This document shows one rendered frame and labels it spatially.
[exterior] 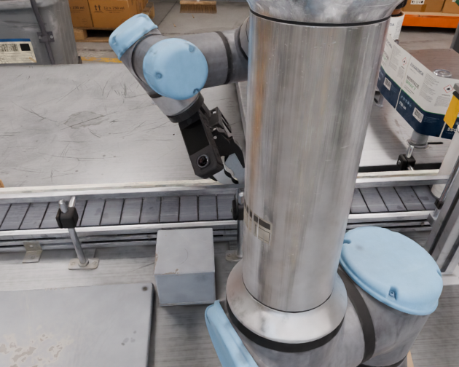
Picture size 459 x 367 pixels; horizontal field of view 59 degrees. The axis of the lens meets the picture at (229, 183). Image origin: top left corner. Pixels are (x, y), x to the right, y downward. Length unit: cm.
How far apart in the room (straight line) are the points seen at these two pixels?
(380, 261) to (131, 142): 81
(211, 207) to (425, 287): 48
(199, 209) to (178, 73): 37
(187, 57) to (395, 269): 35
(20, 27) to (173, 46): 223
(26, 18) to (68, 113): 143
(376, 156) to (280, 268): 73
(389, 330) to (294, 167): 25
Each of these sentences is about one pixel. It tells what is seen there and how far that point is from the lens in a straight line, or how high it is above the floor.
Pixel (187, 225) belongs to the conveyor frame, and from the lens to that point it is 80.
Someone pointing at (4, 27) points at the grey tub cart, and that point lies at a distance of 275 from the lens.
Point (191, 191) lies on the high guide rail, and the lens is 76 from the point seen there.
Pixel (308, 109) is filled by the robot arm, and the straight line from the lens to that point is 25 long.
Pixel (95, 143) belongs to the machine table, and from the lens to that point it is 116.
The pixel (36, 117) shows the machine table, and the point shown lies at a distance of 134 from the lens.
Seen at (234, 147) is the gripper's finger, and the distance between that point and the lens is 74.
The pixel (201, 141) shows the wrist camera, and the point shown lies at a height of 107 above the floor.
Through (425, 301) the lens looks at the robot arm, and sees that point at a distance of 47.
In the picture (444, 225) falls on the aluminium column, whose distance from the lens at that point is 81.
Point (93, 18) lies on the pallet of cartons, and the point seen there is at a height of 23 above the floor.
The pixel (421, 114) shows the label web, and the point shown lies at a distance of 106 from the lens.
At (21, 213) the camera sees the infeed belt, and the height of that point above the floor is 88.
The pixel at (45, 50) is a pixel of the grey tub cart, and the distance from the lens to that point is 276.
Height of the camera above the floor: 145
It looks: 40 degrees down
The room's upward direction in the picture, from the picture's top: straight up
